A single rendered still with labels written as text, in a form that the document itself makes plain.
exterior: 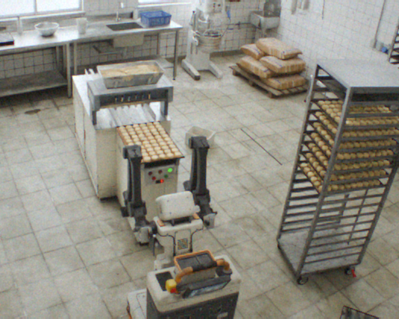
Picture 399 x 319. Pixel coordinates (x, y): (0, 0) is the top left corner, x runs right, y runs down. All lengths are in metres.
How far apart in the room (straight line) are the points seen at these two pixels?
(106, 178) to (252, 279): 1.64
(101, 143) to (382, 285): 2.81
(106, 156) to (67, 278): 1.17
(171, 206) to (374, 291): 2.14
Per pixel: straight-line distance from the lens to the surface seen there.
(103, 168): 4.32
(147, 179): 3.59
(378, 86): 3.09
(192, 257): 2.75
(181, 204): 2.78
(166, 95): 4.17
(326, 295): 3.99
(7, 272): 4.02
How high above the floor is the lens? 2.84
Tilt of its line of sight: 33 degrees down
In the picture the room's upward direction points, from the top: 6 degrees clockwise
